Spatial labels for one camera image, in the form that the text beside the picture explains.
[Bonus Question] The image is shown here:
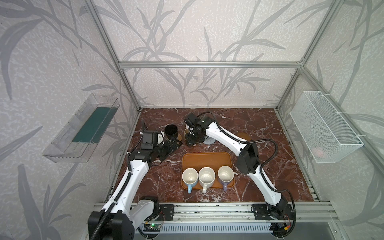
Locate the grey round felt coaster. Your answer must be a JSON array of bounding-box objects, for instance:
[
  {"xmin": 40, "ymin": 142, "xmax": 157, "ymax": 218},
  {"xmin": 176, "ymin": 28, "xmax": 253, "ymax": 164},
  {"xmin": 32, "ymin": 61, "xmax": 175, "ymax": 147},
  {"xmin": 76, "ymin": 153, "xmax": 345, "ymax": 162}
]
[{"xmin": 203, "ymin": 137, "xmax": 216, "ymax": 145}]

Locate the black mug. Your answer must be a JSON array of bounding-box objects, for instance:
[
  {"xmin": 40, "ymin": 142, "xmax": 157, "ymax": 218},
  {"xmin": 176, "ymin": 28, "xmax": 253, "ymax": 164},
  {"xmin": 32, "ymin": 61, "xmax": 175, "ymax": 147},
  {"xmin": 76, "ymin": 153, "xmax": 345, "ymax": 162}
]
[{"xmin": 164, "ymin": 124, "xmax": 179, "ymax": 140}]

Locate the white mug blue handle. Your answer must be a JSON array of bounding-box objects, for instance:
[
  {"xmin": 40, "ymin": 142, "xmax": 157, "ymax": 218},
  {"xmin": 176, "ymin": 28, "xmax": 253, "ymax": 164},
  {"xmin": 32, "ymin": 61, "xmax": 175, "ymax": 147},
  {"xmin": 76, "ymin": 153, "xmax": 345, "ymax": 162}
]
[{"xmin": 182, "ymin": 168, "xmax": 199, "ymax": 194}]

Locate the amber brown round coaster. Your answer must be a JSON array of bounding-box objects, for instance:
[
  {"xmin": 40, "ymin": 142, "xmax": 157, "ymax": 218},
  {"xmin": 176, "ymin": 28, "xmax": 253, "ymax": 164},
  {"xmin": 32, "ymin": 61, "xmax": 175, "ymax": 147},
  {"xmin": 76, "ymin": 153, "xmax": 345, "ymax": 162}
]
[{"xmin": 237, "ymin": 133, "xmax": 252, "ymax": 142}]

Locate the white mug cream handle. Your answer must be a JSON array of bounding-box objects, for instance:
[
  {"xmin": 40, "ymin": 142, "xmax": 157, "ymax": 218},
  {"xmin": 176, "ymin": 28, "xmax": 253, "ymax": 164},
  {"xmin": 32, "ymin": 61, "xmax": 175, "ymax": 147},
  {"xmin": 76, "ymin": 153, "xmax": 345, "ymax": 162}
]
[{"xmin": 198, "ymin": 167, "xmax": 216, "ymax": 194}]

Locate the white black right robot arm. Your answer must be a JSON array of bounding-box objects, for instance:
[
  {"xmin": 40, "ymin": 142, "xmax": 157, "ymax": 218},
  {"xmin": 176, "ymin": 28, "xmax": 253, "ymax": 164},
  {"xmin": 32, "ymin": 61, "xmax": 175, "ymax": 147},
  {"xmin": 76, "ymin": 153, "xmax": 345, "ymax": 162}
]
[{"xmin": 184, "ymin": 112, "xmax": 288, "ymax": 219}]

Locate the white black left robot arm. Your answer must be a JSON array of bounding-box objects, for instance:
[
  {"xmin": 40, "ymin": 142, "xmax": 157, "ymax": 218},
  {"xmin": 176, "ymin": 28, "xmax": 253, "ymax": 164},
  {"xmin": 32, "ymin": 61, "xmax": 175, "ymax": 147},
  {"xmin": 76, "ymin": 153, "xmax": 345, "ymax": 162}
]
[{"xmin": 88, "ymin": 139, "xmax": 183, "ymax": 240}]

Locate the orange brown serving tray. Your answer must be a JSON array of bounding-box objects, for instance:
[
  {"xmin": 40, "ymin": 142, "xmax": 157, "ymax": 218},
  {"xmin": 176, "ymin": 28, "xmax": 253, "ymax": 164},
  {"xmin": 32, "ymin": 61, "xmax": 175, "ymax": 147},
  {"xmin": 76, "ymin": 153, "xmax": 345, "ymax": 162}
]
[{"xmin": 182, "ymin": 152, "xmax": 236, "ymax": 190}]

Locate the green circuit board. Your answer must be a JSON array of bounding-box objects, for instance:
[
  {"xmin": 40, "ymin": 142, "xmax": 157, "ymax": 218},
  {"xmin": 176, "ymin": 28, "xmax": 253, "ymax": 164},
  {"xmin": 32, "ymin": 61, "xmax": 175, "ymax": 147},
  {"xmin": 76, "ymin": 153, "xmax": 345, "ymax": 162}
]
[{"xmin": 143, "ymin": 222, "xmax": 163, "ymax": 232}]

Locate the pink object in basket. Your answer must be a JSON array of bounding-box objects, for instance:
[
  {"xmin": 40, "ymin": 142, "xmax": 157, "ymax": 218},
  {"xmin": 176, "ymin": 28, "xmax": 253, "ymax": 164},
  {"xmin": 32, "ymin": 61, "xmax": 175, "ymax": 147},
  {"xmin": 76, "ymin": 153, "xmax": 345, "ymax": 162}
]
[{"xmin": 312, "ymin": 147, "xmax": 328, "ymax": 158}]

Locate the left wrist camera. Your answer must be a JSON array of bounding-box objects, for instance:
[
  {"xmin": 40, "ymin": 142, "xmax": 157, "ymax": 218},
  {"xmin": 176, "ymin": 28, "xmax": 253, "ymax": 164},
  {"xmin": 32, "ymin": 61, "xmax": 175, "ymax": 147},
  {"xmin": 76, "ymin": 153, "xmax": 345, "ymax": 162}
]
[{"xmin": 141, "ymin": 131, "xmax": 165, "ymax": 150}]

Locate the white mug purple handle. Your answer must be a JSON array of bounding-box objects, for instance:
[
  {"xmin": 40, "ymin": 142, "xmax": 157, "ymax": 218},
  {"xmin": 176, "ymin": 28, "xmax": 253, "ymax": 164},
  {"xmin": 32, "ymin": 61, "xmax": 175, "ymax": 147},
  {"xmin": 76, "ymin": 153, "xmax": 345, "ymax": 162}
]
[{"xmin": 218, "ymin": 166, "xmax": 234, "ymax": 192}]

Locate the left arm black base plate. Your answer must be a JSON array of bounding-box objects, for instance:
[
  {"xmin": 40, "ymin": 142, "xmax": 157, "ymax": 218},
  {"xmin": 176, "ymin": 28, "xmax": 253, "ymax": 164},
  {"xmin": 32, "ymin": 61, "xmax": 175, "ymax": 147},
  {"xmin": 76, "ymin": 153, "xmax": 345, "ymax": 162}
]
[{"xmin": 156, "ymin": 204, "xmax": 175, "ymax": 221}]

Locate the aluminium frame back crossbar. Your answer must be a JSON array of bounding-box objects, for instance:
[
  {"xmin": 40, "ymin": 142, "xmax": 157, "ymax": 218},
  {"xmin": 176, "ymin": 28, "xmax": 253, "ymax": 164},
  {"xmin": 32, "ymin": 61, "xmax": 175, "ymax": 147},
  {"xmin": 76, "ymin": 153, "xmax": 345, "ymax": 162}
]
[{"xmin": 119, "ymin": 61, "xmax": 301, "ymax": 69}]

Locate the clear plastic wall bin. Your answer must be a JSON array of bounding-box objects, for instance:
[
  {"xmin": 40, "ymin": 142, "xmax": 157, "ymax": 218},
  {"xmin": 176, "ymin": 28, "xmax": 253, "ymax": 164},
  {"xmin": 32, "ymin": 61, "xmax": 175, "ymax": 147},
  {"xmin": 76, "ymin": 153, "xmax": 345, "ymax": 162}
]
[{"xmin": 43, "ymin": 94, "xmax": 120, "ymax": 163}]

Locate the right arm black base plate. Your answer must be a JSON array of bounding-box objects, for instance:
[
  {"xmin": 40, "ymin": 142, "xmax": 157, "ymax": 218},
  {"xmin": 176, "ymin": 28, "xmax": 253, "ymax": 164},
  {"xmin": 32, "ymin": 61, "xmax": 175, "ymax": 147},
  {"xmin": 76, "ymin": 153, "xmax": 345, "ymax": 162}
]
[{"xmin": 251, "ymin": 204, "xmax": 295, "ymax": 221}]

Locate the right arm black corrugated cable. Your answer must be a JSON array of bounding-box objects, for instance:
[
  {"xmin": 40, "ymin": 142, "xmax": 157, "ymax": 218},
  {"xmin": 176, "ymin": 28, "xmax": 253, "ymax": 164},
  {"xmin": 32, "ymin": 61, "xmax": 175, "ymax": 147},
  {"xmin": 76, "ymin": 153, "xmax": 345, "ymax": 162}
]
[{"xmin": 196, "ymin": 111, "xmax": 297, "ymax": 238}]

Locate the white wire mesh basket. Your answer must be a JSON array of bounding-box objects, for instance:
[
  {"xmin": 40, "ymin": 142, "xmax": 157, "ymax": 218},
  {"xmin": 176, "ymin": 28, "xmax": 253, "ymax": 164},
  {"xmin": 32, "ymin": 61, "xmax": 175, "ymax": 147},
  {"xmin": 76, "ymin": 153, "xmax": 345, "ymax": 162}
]
[{"xmin": 290, "ymin": 91, "xmax": 364, "ymax": 164}]

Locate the aluminium frame corner post left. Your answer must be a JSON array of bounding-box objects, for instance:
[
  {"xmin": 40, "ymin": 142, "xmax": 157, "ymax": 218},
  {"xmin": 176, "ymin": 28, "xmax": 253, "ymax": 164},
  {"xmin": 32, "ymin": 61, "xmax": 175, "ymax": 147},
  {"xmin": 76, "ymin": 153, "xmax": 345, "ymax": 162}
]
[{"xmin": 85, "ymin": 0, "xmax": 141, "ymax": 111}]

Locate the aluminium frame corner post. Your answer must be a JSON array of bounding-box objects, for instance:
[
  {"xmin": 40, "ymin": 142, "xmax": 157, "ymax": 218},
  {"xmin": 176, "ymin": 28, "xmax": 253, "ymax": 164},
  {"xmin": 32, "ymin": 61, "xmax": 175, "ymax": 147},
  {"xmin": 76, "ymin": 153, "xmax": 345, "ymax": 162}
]
[
  {"xmin": 85, "ymin": 0, "xmax": 141, "ymax": 111},
  {"xmin": 276, "ymin": 0, "xmax": 344, "ymax": 111}
]

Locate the aluminium front rail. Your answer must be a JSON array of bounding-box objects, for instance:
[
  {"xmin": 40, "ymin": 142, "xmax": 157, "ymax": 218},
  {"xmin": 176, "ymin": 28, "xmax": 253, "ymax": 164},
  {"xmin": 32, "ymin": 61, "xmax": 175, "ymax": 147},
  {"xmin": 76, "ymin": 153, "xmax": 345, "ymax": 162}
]
[{"xmin": 165, "ymin": 202, "xmax": 340, "ymax": 224}]

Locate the aluminium frame corner post right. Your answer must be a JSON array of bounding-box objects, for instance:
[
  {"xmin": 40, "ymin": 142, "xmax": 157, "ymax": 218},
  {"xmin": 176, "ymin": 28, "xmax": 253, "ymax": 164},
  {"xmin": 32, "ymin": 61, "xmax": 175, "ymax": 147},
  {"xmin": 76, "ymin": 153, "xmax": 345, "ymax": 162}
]
[{"xmin": 276, "ymin": 0, "xmax": 344, "ymax": 111}]

